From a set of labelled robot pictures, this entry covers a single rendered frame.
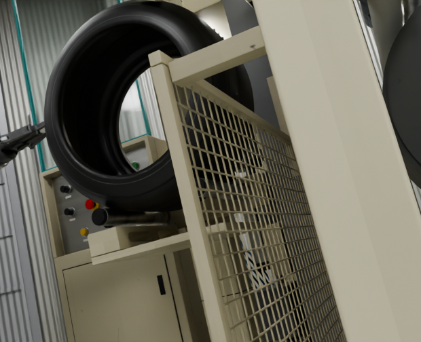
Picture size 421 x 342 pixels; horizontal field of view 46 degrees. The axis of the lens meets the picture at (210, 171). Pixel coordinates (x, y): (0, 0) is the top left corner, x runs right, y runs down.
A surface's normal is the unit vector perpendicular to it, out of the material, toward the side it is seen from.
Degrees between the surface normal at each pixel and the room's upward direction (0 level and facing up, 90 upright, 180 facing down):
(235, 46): 90
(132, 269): 90
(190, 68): 90
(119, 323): 90
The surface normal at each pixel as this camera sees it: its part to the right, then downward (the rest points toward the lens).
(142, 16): -0.32, -0.26
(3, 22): 0.11, -0.22
